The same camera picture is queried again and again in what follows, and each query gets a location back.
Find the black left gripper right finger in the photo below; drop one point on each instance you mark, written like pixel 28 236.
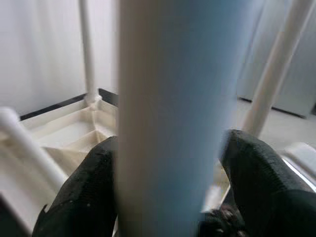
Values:
pixel 266 197

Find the white plastic table top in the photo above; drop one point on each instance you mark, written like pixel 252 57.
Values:
pixel 74 128

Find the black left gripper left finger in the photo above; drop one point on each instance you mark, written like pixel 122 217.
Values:
pixel 86 197

